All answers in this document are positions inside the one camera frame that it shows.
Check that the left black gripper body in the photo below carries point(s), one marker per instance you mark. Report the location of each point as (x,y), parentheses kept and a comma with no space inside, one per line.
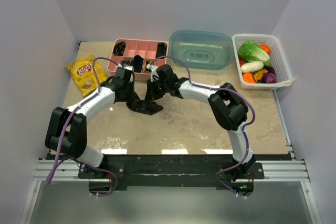
(129,95)

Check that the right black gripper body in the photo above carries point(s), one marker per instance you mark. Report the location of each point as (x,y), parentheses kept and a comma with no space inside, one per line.
(165,85)

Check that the dark brown patterned tie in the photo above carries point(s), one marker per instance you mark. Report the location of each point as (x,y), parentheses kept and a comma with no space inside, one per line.
(135,104)

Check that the pink divided organizer tray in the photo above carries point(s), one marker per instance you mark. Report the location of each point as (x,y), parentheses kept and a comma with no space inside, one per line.
(145,48)

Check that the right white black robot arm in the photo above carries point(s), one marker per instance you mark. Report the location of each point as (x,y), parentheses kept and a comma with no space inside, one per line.
(228,107)

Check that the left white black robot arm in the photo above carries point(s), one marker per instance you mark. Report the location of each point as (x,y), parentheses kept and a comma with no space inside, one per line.
(67,129)

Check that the rolled yellow tie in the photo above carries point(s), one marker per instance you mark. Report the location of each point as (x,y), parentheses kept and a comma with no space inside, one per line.
(144,66)

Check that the rolled dark blue tie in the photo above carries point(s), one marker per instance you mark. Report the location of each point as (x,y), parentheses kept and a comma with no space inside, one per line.
(137,63)

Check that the rolled black tie back right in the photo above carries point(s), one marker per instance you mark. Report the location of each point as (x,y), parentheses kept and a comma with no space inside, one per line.
(161,49)

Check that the rolled black tie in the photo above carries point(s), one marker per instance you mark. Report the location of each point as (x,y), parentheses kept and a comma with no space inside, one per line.
(161,49)
(119,48)

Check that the rolled black tie back left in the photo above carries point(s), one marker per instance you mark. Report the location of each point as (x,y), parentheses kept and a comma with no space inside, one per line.
(119,48)

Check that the yellow Lays chips bag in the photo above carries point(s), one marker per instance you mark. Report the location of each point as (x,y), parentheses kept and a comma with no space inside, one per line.
(81,72)

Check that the blue transparent plastic bin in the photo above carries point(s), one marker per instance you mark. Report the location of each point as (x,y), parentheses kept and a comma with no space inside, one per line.
(201,49)

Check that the orange carrot piece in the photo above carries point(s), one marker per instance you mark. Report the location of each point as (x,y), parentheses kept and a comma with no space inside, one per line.
(249,78)

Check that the white radish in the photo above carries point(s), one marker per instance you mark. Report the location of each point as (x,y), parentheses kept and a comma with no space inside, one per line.
(251,67)

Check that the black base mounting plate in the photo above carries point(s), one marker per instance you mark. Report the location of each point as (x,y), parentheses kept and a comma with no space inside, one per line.
(200,170)

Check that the green lettuce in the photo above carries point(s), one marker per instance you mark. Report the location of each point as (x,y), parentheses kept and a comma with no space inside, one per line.
(251,52)

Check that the orange yellow pepper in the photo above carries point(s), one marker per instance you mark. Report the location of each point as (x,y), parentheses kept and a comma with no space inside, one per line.
(257,76)

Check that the purple onion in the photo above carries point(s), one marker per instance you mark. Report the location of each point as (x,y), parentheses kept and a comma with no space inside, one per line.
(269,78)

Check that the dark purple eggplant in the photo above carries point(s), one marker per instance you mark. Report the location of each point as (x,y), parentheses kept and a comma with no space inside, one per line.
(270,70)

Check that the orange fruit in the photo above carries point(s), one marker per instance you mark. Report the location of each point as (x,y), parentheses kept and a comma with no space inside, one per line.
(265,48)

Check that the white plastic basket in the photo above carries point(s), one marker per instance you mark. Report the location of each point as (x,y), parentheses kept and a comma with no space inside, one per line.
(278,61)

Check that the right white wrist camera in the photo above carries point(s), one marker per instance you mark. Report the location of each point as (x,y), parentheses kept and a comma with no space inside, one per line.
(153,72)

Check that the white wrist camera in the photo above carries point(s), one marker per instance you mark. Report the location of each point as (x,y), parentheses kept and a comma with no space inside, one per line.
(131,70)
(153,72)

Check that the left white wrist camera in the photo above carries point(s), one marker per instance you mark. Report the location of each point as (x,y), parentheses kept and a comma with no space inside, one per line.
(131,70)

